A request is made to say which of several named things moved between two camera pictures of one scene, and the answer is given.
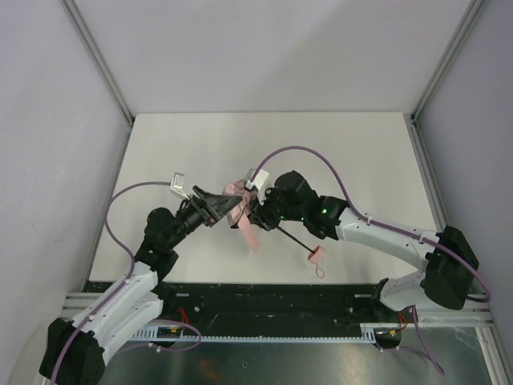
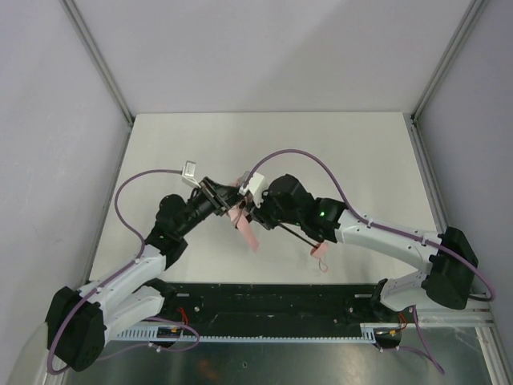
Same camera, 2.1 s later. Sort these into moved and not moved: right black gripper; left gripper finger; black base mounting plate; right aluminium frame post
Moved: left gripper finger
Not moved: right aluminium frame post; black base mounting plate; right black gripper
